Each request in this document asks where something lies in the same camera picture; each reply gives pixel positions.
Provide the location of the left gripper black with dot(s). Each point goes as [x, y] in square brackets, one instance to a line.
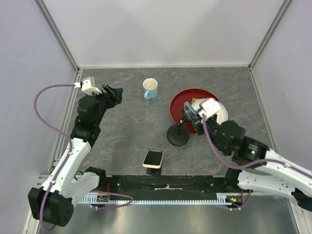
[113, 96]

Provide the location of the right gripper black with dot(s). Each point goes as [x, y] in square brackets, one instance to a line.
[199, 126]

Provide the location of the black round-base phone holder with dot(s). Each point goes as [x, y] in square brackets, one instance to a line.
[178, 134]

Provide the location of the phone with beige case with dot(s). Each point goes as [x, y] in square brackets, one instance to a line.
[153, 159]

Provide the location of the black folding phone stand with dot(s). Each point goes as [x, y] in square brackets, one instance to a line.
[154, 172]

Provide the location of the dark phone with grey case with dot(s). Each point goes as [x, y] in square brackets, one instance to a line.
[191, 116]

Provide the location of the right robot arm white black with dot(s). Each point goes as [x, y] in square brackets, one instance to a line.
[252, 165]

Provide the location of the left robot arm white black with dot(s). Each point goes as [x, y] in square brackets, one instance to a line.
[54, 202]

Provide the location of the white paper plate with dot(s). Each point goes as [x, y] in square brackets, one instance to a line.
[222, 114]

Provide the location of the yellow item on tray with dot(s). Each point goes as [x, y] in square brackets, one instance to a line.
[194, 100]

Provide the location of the blue mug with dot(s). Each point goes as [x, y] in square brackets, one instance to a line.
[150, 87]

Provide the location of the red round tray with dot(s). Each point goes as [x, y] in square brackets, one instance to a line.
[177, 106]

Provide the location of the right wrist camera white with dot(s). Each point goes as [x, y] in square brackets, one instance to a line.
[208, 108]

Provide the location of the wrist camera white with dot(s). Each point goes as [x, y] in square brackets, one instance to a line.
[88, 86]
[208, 108]

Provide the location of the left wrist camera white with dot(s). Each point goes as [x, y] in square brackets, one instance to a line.
[88, 86]

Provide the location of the grey slotted cable duct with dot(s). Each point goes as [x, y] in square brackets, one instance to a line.
[93, 199]

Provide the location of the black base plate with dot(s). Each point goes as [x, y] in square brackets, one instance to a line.
[168, 187]

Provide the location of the aluminium frame rail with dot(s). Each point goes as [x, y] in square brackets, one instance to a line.
[41, 180]

